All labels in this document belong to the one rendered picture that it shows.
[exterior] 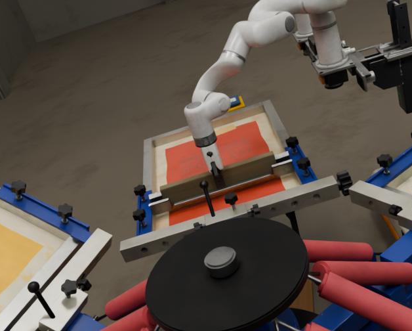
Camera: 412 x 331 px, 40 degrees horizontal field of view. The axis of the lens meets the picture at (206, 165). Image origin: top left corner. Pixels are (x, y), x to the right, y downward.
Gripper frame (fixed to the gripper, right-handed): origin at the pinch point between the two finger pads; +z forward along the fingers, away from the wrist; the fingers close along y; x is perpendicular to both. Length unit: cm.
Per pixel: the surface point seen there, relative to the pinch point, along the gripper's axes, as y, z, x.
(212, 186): -1.4, 1.1, 2.9
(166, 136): 56, 4, 19
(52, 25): 864, 81, 238
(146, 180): 21.4, 3.3, 27.6
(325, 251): -68, -13, -21
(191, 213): -5.3, 6.8, 12.4
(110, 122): 358, 102, 103
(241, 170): -1.5, -1.3, -8.3
